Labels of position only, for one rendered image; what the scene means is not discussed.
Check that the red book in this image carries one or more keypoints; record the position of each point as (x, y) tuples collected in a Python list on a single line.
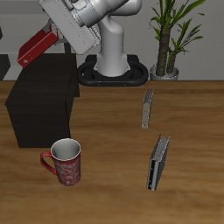
[(36, 48)]

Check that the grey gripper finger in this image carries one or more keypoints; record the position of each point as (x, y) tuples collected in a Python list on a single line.
[(62, 41), (47, 28)]

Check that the red patterned mug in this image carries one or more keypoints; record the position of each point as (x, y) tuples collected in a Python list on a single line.
[(67, 167)]

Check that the pale grey book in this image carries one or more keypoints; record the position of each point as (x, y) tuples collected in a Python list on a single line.
[(146, 109)]

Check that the dark brown desk caddy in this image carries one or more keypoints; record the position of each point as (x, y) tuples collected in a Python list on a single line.
[(40, 96)]

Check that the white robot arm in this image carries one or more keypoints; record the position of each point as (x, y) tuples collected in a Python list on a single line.
[(112, 43)]

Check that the flat black base plate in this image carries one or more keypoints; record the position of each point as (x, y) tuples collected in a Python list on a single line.
[(87, 76)]

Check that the green pot plant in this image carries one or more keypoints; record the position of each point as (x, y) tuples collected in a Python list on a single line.
[(163, 43)]

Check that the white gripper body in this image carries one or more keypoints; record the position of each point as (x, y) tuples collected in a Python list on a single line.
[(70, 26)]

